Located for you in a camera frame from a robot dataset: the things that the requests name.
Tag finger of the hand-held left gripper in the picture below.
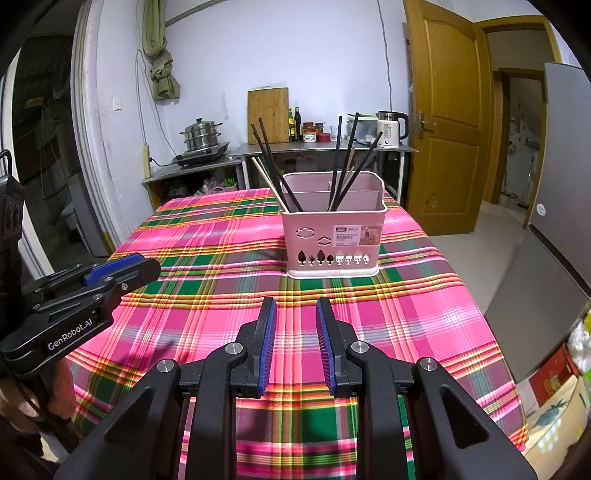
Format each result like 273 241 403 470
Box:
21 252 146 308
32 257 162 324

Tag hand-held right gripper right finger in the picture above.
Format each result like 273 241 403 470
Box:
315 296 539 480

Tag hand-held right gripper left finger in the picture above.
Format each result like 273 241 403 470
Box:
54 296 278 480

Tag pink plastic utensil basket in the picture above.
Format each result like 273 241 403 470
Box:
281 171 387 279

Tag light wooden chopstick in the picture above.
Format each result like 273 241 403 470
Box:
251 157 290 213
256 157 291 210

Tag person's left hand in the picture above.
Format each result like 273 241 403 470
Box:
0 362 78 437

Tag pink green plaid tablecloth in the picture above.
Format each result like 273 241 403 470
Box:
65 187 529 480

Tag low steel kitchen table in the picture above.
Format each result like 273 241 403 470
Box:
141 159 245 210

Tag pink storage basket with greens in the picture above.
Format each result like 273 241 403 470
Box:
201 178 237 195

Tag stainless steel steamer pot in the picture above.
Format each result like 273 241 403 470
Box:
182 117 223 152

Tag tall steel kitchen counter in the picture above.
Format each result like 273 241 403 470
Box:
228 138 420 199

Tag knotted green curtain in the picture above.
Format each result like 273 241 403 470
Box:
142 0 182 101

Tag wooden cutting board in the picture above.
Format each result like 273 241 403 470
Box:
247 87 290 144

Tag white electric kettle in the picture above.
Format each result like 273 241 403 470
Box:
376 111 411 148

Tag red cardboard box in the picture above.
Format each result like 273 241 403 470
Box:
529 344 583 407

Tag fish print cardboard box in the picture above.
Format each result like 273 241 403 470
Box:
522 374 591 462

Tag yellow wooden door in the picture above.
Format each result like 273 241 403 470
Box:
403 0 492 237

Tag white plastic bag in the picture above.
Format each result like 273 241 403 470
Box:
568 318 591 370

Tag silver refrigerator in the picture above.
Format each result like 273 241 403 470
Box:
482 62 591 384

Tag white sliding door frame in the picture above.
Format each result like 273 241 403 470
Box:
0 0 121 278

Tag thin wall cable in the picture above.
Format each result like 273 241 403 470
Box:
376 0 395 114

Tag yellow wooden door frame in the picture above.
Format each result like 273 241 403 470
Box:
480 16 564 204

